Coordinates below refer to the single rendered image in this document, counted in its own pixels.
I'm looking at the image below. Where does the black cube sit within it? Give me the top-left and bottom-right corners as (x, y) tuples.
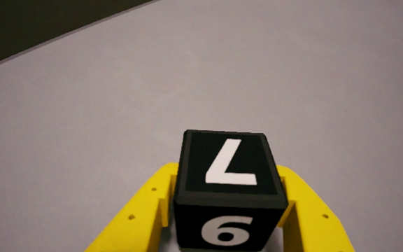
(173, 129), (289, 251)

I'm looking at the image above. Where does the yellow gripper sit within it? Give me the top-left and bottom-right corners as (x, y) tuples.
(84, 162), (355, 252)

